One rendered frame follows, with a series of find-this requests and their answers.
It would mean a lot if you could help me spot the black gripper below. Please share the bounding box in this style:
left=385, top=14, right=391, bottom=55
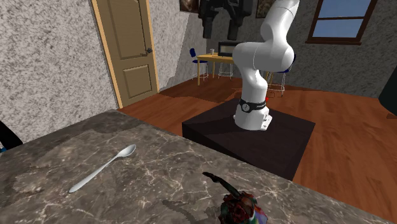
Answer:
left=198, top=0, right=254, bottom=41

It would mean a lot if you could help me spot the yellow wooden table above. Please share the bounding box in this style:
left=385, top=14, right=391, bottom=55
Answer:
left=196, top=41, right=246, bottom=87

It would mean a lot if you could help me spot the blue chair with metal legs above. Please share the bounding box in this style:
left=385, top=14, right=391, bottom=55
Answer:
left=266, top=53, right=297, bottom=97
left=189, top=47, right=209, bottom=81

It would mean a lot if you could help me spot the tan panelled door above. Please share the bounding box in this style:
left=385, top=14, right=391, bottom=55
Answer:
left=90, top=0, right=161, bottom=109

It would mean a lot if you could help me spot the dark wood framed window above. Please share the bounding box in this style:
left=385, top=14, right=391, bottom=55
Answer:
left=305, top=0, right=379, bottom=46

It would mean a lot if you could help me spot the dark robot stand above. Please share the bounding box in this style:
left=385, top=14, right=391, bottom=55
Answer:
left=181, top=98, right=316, bottom=182

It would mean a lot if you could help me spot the dark red stemmed fruit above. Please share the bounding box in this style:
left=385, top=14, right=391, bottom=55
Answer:
left=202, top=171, right=269, bottom=224

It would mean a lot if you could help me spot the silver spoon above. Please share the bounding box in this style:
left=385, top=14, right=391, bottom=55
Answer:
left=67, top=143, right=137, bottom=194

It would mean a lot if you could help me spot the white wire stool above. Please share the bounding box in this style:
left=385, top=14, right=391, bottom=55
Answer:
left=218, top=62, right=233, bottom=80

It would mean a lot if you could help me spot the dark wall picture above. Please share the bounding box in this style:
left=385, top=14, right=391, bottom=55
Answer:
left=179, top=0, right=200, bottom=14

